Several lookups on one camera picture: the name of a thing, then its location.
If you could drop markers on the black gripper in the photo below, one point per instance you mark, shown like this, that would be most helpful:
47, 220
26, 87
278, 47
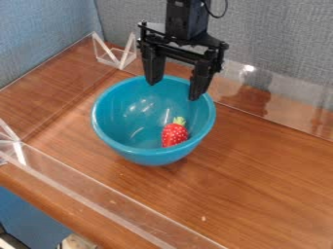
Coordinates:
201, 50

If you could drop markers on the red toy strawberry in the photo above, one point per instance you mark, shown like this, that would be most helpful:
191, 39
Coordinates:
174, 132

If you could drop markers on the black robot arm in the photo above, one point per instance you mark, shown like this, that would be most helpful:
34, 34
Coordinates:
187, 18

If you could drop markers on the blue plastic bowl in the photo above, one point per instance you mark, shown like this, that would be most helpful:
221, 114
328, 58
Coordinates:
133, 111

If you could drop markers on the clear acrylic back barrier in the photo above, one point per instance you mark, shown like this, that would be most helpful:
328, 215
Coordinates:
284, 100

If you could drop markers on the clear acrylic barrier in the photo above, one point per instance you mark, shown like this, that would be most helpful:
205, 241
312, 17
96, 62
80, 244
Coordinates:
284, 100
127, 213

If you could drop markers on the clear acrylic front barrier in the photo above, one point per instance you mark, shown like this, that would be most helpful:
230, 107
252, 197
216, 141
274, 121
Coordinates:
127, 213

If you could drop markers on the clear acrylic corner bracket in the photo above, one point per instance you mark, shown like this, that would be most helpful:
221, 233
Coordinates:
114, 56

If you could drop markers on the clear acrylic left bracket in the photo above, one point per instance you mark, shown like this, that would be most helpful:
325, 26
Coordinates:
11, 145

